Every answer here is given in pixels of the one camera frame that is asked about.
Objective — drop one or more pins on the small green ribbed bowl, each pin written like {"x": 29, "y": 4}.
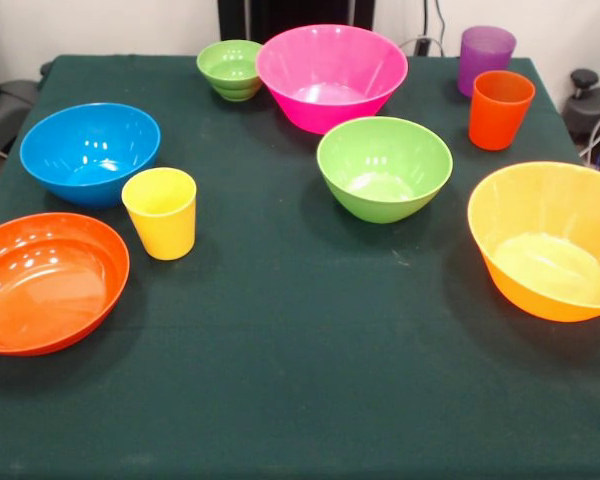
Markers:
{"x": 230, "y": 67}

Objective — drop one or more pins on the dark green tablecloth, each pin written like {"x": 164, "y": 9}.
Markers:
{"x": 280, "y": 325}

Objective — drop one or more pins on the large green bowl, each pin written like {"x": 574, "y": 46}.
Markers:
{"x": 380, "y": 160}

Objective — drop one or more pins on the yellow cup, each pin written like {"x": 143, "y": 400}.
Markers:
{"x": 162, "y": 225}

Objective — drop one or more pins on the large pink bowl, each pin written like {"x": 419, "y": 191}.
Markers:
{"x": 330, "y": 65}

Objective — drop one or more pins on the blue bowl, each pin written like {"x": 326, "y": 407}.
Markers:
{"x": 90, "y": 150}

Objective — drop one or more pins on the black power adapter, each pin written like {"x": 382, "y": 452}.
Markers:
{"x": 422, "y": 46}

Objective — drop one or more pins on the large yellow-orange bowl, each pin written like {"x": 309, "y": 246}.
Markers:
{"x": 530, "y": 210}

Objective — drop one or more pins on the orange cup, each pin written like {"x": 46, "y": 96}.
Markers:
{"x": 500, "y": 115}

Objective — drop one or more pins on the wide shallow orange bowl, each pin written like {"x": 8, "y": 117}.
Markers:
{"x": 45, "y": 285}

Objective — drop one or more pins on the purple cup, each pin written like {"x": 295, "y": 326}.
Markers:
{"x": 485, "y": 55}

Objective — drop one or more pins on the small black knob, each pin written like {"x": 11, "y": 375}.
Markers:
{"x": 46, "y": 69}

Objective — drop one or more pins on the black rounded base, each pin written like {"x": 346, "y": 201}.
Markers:
{"x": 580, "y": 115}

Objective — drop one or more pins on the dark grey chair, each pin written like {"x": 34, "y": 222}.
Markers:
{"x": 5, "y": 115}

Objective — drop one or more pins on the black clamp knob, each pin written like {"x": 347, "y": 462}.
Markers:
{"x": 584, "y": 77}

